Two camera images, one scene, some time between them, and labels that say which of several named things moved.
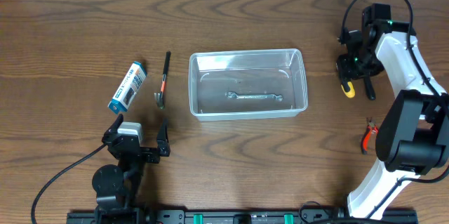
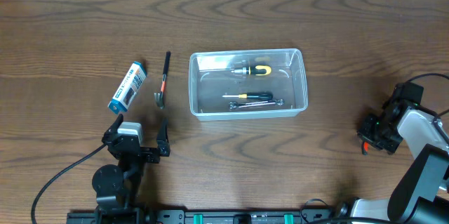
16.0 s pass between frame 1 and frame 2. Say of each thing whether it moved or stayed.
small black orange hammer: stayed
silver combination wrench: moved
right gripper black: moved
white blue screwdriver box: stayed
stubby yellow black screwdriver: moved
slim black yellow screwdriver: moved
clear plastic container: stayed
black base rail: stayed
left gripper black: stayed
